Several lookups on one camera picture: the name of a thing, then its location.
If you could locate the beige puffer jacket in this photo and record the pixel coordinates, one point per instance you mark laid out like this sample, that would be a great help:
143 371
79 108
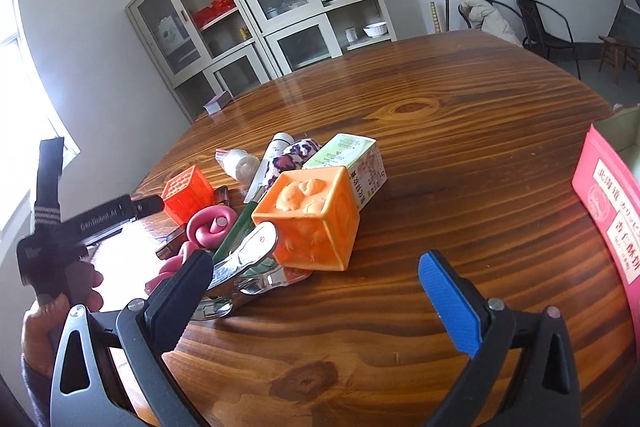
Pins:
487 24

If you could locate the leopard print plush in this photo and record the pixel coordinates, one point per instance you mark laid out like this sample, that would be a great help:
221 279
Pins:
290 157

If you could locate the white cup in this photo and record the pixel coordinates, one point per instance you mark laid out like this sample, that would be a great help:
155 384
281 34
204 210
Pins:
351 35

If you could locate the red packaged goods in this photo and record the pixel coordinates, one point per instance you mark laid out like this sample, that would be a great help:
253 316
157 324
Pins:
215 9

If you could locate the grey cabinet with red goods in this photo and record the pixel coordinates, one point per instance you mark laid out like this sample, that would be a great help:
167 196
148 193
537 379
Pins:
160 12

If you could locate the black stick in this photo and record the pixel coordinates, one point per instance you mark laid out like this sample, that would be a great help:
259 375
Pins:
447 14

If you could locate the black metal chair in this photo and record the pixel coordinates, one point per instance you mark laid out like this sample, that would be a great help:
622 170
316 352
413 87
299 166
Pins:
537 17

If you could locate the yellow-green carton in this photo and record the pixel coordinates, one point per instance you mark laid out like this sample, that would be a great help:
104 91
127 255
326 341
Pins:
367 172

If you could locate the pink foam twist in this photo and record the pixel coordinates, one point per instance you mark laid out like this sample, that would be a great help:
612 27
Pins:
202 227

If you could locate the dark green tube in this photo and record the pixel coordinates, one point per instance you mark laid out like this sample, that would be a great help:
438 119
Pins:
237 227

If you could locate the small wooden stool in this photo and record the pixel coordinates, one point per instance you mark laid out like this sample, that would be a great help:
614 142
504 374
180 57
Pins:
634 57
616 42

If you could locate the person's left forearm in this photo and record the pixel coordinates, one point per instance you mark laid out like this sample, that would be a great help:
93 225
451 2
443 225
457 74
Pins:
35 397

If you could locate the black chair with jacket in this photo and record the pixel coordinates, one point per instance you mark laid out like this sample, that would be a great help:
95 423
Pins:
500 5

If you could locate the orange embossed animal cube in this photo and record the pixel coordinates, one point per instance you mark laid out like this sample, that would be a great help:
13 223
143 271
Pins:
310 227

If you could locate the grey stairs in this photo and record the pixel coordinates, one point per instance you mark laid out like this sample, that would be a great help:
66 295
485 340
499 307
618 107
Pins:
627 24

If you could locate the bright window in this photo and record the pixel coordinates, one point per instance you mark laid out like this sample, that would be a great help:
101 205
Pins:
20 117

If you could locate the white squeeze tube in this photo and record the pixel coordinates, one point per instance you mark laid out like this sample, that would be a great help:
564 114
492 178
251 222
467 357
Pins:
272 152

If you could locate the white printed box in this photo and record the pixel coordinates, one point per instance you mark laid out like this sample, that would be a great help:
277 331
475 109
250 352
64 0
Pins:
170 34

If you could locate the white bowl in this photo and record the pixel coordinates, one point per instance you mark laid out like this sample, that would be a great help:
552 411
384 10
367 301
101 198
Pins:
376 30

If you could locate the plastic bag with white roll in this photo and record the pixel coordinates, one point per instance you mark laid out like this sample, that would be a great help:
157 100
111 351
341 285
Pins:
240 167

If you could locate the orange grid cube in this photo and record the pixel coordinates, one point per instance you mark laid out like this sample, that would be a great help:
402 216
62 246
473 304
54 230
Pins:
187 194

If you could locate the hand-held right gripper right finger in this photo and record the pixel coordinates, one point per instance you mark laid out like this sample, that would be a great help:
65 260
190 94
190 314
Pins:
450 307

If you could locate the metal nail clipper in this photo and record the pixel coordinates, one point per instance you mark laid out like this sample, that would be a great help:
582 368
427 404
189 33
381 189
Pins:
245 272

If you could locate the beaded wooden stick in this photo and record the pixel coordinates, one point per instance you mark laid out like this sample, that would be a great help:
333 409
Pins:
436 18

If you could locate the deck of cards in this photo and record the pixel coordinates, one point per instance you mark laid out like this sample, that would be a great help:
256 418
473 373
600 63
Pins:
217 103

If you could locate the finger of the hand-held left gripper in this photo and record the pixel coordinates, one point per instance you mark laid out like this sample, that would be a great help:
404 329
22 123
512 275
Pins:
149 205

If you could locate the pink cardboard box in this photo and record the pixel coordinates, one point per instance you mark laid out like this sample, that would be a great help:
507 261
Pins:
607 207

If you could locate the person's left hand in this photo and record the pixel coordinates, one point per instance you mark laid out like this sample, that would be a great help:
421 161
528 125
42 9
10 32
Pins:
42 332

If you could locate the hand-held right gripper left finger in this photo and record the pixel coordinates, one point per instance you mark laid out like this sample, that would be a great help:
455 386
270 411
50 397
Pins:
185 292

